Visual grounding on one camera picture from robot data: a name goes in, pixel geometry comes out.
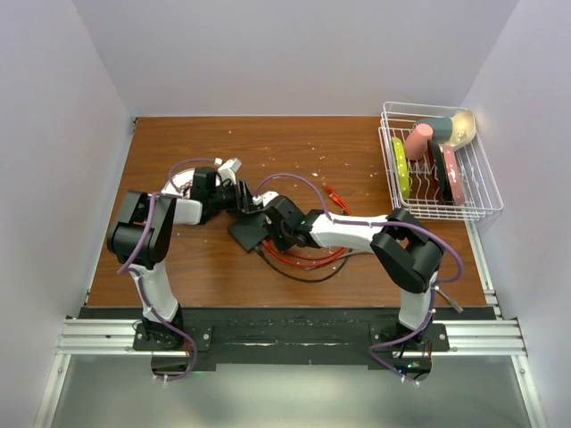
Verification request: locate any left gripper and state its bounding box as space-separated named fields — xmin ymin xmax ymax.
xmin=209 ymin=179 xmax=261 ymax=216

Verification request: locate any black network switch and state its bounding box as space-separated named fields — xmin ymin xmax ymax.
xmin=228 ymin=213 xmax=269 ymax=253

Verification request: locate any black cable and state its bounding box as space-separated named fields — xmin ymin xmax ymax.
xmin=256 ymin=247 xmax=352 ymax=284

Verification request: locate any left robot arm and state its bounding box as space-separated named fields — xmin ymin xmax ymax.
xmin=106 ymin=164 xmax=262 ymax=350

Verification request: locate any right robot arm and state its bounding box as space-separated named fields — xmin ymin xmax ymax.
xmin=262 ymin=195 xmax=443 ymax=350

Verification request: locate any white round patterned plate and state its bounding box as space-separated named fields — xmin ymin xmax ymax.
xmin=161 ymin=168 xmax=194 ymax=196

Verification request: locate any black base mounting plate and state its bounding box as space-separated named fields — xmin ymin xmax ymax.
xmin=132 ymin=308 xmax=450 ymax=375

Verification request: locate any yellow-green plate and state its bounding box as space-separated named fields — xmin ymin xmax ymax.
xmin=392 ymin=136 xmax=410 ymax=199

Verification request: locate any pink cup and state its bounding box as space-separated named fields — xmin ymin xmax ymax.
xmin=403 ymin=123 xmax=434 ymax=161

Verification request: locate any pink plate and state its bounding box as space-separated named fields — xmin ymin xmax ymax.
xmin=443 ymin=144 xmax=465 ymax=206

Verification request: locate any dark green cup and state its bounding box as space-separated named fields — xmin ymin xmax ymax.
xmin=415 ymin=117 xmax=453 ymax=142

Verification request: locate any beige bowl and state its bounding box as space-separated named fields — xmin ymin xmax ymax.
xmin=448 ymin=110 xmax=476 ymax=150

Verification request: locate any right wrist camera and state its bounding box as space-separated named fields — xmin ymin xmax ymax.
xmin=252 ymin=191 xmax=279 ymax=209

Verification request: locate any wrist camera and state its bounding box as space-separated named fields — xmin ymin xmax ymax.
xmin=252 ymin=191 xmax=279 ymax=209
xmin=214 ymin=158 xmax=242 ymax=185

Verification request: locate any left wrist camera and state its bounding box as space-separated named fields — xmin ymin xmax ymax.
xmin=214 ymin=158 xmax=242 ymax=185

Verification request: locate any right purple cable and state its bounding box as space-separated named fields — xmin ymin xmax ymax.
xmin=256 ymin=173 xmax=465 ymax=387

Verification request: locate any purple cable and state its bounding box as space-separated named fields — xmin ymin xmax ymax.
xmin=116 ymin=157 xmax=224 ymax=383
xmin=256 ymin=173 xmax=465 ymax=387

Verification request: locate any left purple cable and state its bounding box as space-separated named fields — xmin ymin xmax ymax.
xmin=116 ymin=157 xmax=224 ymax=383

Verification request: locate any white wire dish rack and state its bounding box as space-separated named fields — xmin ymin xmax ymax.
xmin=378 ymin=101 xmax=503 ymax=221

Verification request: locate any aluminium frame rail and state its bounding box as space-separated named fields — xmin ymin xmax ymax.
xmin=57 ymin=311 xmax=548 ymax=428

